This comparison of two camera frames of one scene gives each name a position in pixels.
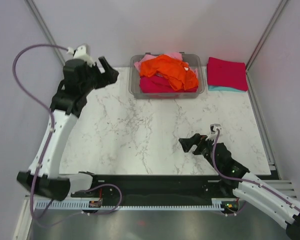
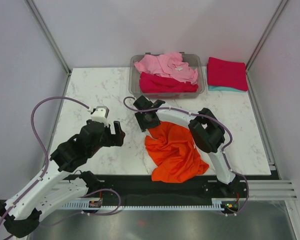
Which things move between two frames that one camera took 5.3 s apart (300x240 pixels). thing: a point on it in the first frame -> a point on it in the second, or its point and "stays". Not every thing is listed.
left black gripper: x=109 y=77 -> x=115 y=140
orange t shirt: x=176 y=72 -> x=171 y=147
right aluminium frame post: x=278 y=11 stays
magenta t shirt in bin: x=160 y=84 stays
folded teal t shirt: x=221 y=88 stays
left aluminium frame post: x=38 y=17 stays
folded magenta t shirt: x=227 y=73 stays
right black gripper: x=187 y=143 -> x=142 y=125
